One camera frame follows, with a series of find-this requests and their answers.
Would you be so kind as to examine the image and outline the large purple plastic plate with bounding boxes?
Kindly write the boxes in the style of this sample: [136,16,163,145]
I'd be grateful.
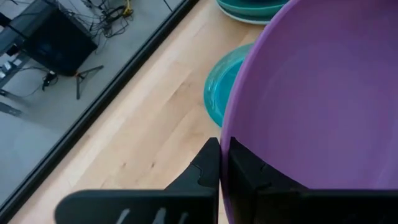
[220,0,398,224]

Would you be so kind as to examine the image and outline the large light blue plate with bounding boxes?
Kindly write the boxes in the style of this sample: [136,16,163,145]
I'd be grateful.
[217,4,272,26]

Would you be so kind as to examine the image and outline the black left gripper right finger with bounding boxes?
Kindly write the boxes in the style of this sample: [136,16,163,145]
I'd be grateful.
[228,136,398,224]

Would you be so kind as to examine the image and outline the large teal plastic plate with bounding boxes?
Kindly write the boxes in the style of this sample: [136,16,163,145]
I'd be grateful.
[216,0,290,20]

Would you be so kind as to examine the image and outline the tangled black floor cables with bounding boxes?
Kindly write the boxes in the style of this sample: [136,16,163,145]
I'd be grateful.
[83,0,135,40]

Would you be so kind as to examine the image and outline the cyan bowl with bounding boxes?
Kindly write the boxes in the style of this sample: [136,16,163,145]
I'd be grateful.
[203,42,255,128]

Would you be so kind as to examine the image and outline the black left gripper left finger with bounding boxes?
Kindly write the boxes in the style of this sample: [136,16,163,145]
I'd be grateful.
[54,136,222,224]

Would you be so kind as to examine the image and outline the black equipment box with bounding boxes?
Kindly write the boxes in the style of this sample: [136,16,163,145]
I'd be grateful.
[9,0,100,78]

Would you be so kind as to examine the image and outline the black metal table frame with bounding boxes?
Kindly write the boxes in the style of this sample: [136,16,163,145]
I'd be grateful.
[0,0,201,224]

